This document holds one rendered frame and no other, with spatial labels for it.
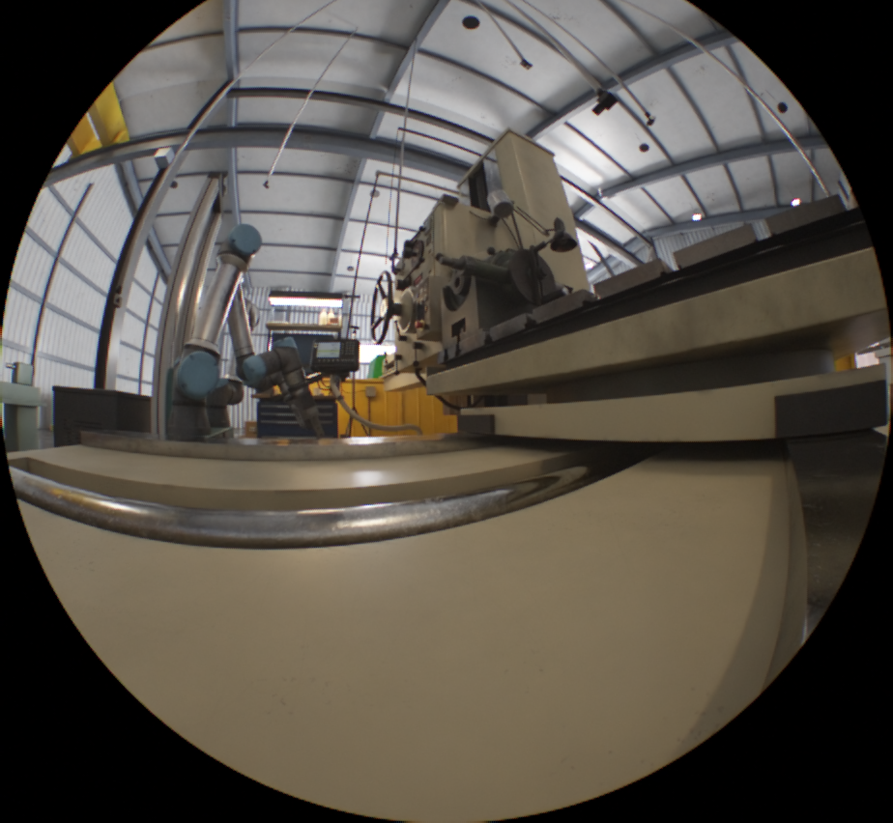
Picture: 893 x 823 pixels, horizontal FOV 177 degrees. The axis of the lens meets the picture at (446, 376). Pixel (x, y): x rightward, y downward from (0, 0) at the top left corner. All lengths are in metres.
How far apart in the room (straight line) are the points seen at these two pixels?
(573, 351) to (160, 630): 0.54
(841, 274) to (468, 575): 0.45
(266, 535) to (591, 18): 8.16
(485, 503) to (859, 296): 0.49
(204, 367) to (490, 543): 0.75
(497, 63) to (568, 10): 2.37
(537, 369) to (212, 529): 0.53
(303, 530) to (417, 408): 3.91
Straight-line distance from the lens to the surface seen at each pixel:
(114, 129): 8.28
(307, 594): 0.16
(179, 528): 0.30
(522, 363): 0.58
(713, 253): 0.46
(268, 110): 9.93
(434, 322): 1.13
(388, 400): 4.01
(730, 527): 0.23
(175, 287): 1.21
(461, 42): 8.14
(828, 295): 0.41
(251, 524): 0.28
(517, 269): 0.86
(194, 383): 0.81
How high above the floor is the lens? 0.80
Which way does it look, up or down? 7 degrees up
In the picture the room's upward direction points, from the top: 2 degrees counter-clockwise
